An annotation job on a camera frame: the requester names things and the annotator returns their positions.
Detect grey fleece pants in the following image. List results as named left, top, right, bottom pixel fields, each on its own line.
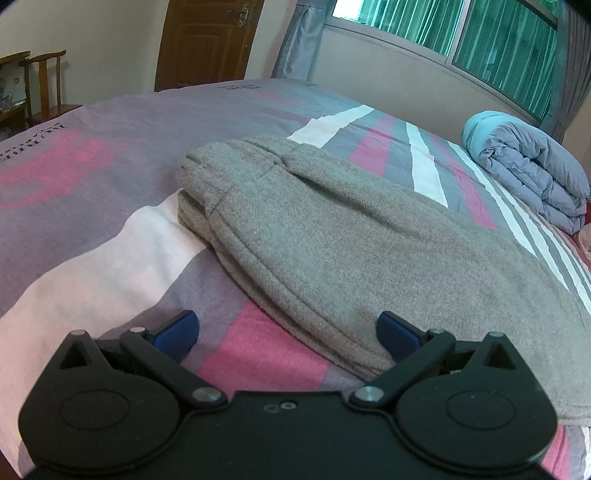
left=176, top=135, right=590, bottom=425

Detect striped pink grey bedsheet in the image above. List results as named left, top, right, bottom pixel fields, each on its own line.
left=1, top=80, right=590, bottom=476

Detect folded blue grey duvet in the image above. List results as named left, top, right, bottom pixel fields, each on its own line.
left=462, top=110, right=590, bottom=235

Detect wooden chair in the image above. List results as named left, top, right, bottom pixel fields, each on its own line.
left=19, top=50, right=81, bottom=127

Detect brown wooden door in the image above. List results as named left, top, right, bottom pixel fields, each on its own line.
left=154, top=0, right=263, bottom=91

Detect grey curtain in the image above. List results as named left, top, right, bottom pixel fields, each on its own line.
left=271, top=0, right=335, bottom=81

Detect window with green shutters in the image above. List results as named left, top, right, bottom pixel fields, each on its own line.
left=328, top=0, right=559, bottom=121

